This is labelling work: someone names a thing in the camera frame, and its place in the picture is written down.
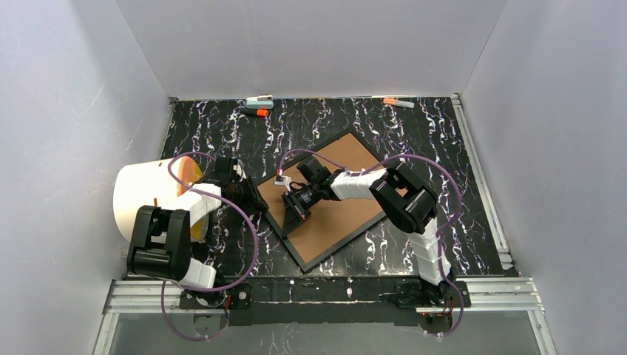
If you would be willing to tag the black picture frame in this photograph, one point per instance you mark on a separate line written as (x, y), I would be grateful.
(318, 259)

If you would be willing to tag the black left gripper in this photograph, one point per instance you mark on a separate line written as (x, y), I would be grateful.
(251, 194)

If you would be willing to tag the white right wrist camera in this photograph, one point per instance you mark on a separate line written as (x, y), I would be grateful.
(282, 180)

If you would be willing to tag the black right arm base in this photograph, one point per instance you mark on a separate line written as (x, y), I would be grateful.
(417, 293)

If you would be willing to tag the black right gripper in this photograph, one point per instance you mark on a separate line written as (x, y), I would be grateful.
(293, 208)

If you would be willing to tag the orange white marker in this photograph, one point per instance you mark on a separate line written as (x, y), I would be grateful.
(398, 103)

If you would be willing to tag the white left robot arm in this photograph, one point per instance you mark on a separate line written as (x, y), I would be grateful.
(161, 237)

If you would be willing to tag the brown backing board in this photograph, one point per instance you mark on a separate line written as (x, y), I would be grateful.
(338, 220)

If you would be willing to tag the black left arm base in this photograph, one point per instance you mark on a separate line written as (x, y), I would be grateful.
(236, 298)

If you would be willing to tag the aluminium rail frame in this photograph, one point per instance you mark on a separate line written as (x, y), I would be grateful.
(505, 316)

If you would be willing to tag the black orange marker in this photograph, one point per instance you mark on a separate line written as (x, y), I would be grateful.
(255, 112)

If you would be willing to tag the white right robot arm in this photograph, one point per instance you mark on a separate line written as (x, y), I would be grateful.
(406, 201)

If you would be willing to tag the white cylinder orange lid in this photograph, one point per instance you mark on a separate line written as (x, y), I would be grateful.
(150, 184)

